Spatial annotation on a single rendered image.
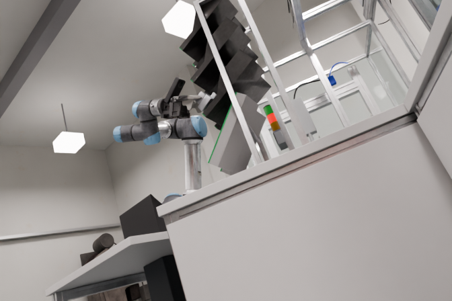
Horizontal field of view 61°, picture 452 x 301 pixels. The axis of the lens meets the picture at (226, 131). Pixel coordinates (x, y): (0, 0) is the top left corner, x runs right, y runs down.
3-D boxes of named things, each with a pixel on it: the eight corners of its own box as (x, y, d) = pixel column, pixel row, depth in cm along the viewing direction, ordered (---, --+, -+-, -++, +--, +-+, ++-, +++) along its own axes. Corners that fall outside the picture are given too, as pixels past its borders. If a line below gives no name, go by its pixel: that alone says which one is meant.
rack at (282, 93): (259, 183, 125) (189, 1, 156) (277, 197, 159) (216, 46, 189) (320, 157, 122) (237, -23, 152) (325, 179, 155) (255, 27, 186)
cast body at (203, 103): (201, 111, 149) (191, 101, 152) (208, 113, 153) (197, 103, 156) (214, 93, 147) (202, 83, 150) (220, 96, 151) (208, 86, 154)
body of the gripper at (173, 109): (192, 117, 159) (169, 119, 165) (192, 97, 160) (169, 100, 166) (179, 115, 152) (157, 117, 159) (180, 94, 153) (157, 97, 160)
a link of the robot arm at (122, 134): (166, 119, 218) (109, 122, 172) (183, 117, 213) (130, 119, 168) (168, 139, 218) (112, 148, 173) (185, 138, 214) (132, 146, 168)
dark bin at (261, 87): (217, 129, 159) (206, 119, 162) (231, 136, 170) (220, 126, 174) (261, 76, 156) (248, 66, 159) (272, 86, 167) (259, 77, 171)
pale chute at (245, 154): (229, 175, 152) (219, 170, 154) (242, 179, 163) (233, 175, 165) (255, 109, 153) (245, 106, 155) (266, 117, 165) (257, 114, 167)
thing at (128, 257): (46, 296, 170) (44, 289, 171) (194, 261, 236) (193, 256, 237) (130, 244, 131) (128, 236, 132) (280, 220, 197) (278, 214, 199)
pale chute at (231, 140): (217, 166, 138) (207, 162, 140) (233, 171, 149) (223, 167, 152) (246, 95, 139) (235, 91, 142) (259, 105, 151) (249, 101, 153)
